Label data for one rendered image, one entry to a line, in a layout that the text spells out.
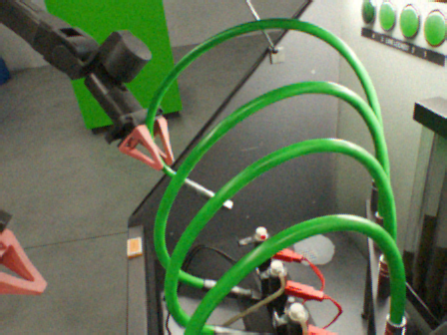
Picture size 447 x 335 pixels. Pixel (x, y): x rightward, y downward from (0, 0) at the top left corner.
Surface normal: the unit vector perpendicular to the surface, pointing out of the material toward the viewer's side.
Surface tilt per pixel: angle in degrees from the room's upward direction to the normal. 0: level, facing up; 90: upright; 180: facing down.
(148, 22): 90
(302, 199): 90
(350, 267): 0
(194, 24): 90
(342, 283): 0
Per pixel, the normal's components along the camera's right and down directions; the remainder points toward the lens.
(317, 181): 0.20, 0.48
